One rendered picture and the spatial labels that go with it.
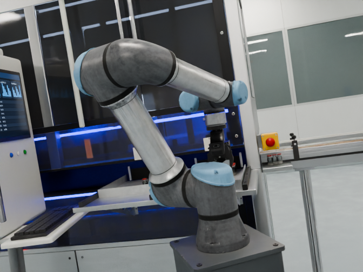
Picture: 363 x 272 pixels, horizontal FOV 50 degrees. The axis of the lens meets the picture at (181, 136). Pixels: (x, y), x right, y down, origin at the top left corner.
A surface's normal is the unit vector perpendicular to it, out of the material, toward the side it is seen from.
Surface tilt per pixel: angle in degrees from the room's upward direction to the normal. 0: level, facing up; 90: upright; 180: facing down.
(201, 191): 90
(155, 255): 90
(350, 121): 90
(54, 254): 90
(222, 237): 73
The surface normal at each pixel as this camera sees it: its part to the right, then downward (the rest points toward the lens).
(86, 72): -0.59, 0.24
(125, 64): -0.06, 0.27
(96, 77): -0.48, 0.54
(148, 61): 0.37, 0.12
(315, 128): -0.20, 0.09
